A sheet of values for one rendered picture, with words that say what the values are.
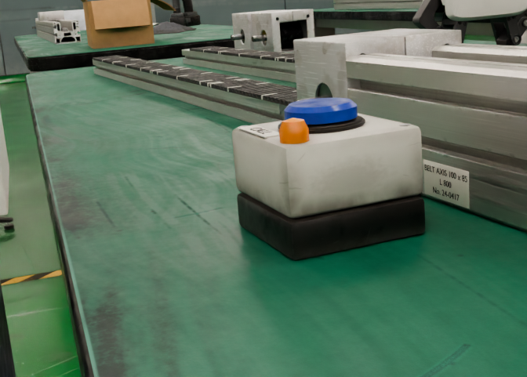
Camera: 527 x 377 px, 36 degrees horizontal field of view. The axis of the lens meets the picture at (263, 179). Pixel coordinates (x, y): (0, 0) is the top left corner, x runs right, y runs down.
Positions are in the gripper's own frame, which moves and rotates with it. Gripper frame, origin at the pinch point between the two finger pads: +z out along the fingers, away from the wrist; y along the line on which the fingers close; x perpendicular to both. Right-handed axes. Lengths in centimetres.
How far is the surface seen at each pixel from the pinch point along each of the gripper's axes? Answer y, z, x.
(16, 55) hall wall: -53, 46, -1076
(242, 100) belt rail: 21.0, 1.7, -13.2
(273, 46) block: -9, 1, -76
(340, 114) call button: 31.8, -2.8, 30.8
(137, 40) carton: -11, 2, -195
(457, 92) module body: 24.0, -3.0, 30.2
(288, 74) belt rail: 2.1, 2.8, -43.9
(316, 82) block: 24.0, -2.3, 11.7
